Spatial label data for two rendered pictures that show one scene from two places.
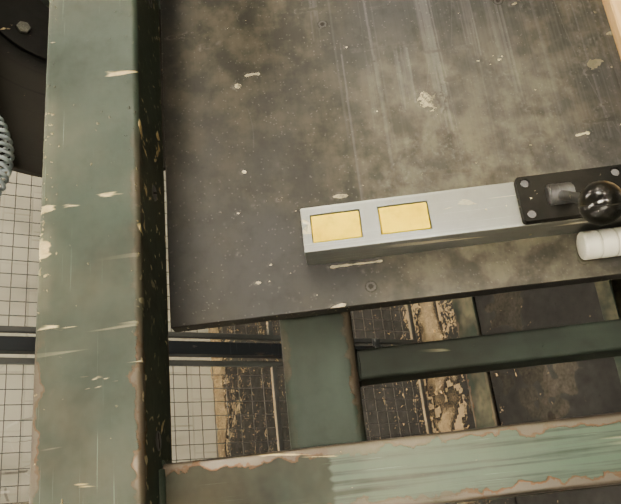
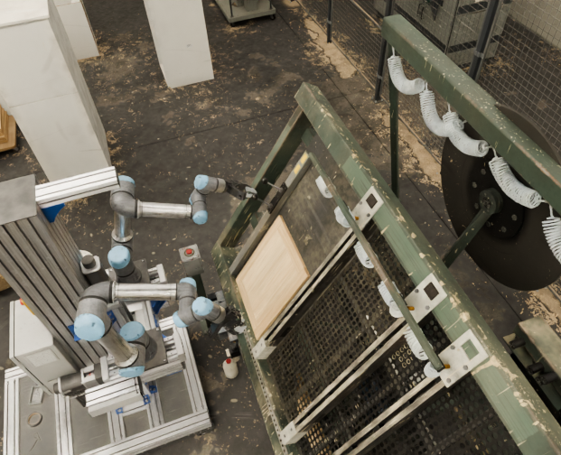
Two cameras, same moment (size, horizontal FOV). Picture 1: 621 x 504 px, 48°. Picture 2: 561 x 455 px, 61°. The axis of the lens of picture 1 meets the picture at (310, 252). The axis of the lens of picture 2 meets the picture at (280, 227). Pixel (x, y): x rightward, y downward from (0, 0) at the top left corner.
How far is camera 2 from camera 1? 2.43 m
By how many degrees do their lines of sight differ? 73
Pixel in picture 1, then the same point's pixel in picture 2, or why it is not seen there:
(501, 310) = (493, 310)
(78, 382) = (308, 101)
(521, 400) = (466, 273)
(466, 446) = (279, 144)
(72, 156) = (326, 125)
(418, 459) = (283, 138)
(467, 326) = not seen: hidden behind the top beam
